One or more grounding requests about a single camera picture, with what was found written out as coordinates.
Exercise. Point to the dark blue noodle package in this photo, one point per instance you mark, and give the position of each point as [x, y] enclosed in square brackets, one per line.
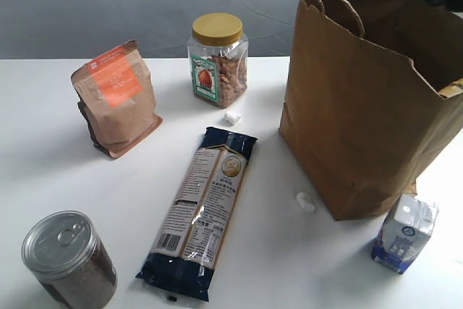
[184, 254]

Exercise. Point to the white cube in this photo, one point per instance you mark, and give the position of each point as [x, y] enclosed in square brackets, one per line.
[232, 117]
[305, 202]

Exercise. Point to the blue and white milk carton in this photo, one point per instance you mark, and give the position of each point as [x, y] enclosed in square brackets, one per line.
[404, 233]

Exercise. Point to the brown paper shopping bag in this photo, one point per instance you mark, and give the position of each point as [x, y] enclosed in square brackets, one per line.
[374, 94]

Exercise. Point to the kraft pouch with orange label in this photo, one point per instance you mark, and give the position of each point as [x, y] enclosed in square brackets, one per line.
[117, 99]

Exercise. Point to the almond jar with yellow lid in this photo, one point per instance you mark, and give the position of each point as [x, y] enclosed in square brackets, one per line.
[217, 53]

